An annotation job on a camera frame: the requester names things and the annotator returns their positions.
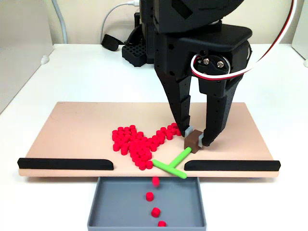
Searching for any green T-shaped pusher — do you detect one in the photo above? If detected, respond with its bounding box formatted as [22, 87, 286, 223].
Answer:
[152, 129, 204, 180]

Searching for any red granule pile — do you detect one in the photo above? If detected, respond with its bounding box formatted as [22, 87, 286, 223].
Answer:
[112, 122, 182, 171]

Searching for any grey container tray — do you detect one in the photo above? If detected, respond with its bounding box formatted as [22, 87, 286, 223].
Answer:
[87, 177, 207, 231]

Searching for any white side panel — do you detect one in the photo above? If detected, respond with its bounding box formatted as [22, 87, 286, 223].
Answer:
[291, 0, 308, 61]

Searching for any beige flat board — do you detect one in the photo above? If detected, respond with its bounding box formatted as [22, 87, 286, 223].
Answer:
[18, 101, 280, 179]

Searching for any white cabinet panel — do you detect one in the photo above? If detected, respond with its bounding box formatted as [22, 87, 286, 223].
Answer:
[0, 0, 54, 114]

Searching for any white red black servo cable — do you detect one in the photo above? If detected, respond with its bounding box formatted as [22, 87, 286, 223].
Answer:
[190, 0, 299, 81]

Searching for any black edge rail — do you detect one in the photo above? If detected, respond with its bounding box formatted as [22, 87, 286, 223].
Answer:
[184, 160, 282, 172]
[17, 157, 114, 171]

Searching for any black strap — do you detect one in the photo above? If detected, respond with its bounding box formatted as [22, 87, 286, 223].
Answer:
[101, 34, 126, 51]

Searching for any white USB cable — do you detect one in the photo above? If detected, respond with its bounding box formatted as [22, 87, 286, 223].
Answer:
[100, 0, 141, 44]

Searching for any pale grey hose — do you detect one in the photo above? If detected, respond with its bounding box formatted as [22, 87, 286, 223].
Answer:
[51, 0, 68, 44]

